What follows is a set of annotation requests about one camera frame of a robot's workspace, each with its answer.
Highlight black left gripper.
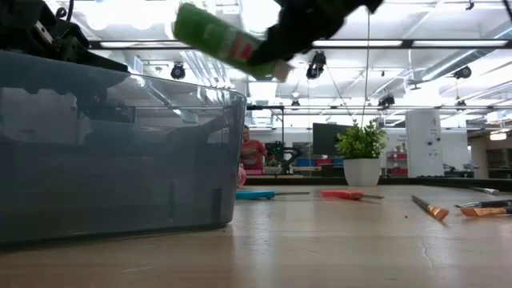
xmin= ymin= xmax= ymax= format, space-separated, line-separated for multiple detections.
xmin=47 ymin=15 xmax=130 ymax=74

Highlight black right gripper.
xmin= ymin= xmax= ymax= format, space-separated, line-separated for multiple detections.
xmin=246 ymin=0 xmax=385 ymax=67

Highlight green paint bottle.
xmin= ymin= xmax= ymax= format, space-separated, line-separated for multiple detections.
xmin=173 ymin=2 xmax=294 ymax=83

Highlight smoked grey plastic bin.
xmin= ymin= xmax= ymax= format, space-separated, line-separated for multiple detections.
xmin=0 ymin=50 xmax=248 ymax=246

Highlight orange scissors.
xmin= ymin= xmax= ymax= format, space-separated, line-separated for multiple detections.
xmin=321 ymin=190 xmax=385 ymax=201

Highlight paintbrush with copper ferrule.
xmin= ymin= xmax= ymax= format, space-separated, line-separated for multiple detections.
xmin=454 ymin=199 xmax=512 ymax=210
xmin=411 ymin=194 xmax=450 ymax=222
xmin=459 ymin=206 xmax=512 ymax=218

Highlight black ceiling fixture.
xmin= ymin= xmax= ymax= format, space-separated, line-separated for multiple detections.
xmin=305 ymin=50 xmax=327 ymax=81
xmin=453 ymin=65 xmax=473 ymax=80
xmin=170 ymin=62 xmax=186 ymax=81
xmin=377 ymin=93 xmax=396 ymax=110

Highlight black monitor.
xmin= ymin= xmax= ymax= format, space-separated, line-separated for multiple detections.
xmin=311 ymin=122 xmax=354 ymax=158

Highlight person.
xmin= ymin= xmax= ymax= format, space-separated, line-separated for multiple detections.
xmin=239 ymin=124 xmax=268 ymax=176

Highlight green plant in white pot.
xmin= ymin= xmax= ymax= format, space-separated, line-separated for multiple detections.
xmin=334 ymin=118 xmax=388 ymax=188

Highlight blue scissors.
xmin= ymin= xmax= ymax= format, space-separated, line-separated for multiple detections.
xmin=234 ymin=190 xmax=311 ymax=201

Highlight shelf with red boxes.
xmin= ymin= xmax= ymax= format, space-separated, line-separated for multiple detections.
xmin=386 ymin=150 xmax=409 ymax=178

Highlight white cabinet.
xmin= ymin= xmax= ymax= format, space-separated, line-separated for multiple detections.
xmin=405 ymin=109 xmax=446 ymax=178

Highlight thin dark paintbrush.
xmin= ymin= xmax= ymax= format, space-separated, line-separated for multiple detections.
xmin=469 ymin=186 xmax=501 ymax=197

